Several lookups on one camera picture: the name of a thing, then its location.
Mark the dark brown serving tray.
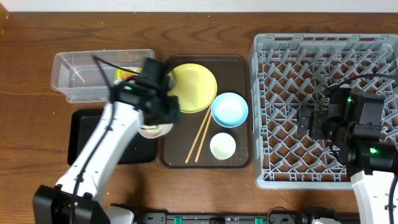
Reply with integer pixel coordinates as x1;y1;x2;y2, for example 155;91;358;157
159;55;252;169

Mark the white bowl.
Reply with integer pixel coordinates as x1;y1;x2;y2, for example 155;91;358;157
138;123;173;139

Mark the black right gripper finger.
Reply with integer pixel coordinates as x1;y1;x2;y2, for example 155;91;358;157
297;107;312;134
310;110;328;139

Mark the light blue bowl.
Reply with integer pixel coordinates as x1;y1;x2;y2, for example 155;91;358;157
211;92;249;128

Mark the black waste tray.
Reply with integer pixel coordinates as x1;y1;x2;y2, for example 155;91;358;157
67;108;157;166

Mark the clear plastic waste bin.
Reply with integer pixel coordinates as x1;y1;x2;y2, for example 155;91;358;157
51;49;155;103

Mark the wooden chopstick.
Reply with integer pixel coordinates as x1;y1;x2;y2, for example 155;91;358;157
195;113;212;162
185;106;211;164

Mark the green orange snack wrapper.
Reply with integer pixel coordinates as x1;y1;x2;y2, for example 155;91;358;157
114;67;142;85

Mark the small white cup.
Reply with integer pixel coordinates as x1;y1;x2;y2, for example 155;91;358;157
210;133;236;161

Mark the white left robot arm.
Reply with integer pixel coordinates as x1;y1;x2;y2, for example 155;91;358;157
32;76;180;223

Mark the grey dishwasher rack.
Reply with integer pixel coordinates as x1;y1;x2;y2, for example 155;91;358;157
249;34;397;190

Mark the yellow plate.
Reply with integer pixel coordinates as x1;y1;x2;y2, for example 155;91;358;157
168;63;218;113

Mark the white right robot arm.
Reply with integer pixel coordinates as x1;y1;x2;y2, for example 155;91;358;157
297;86;397;223

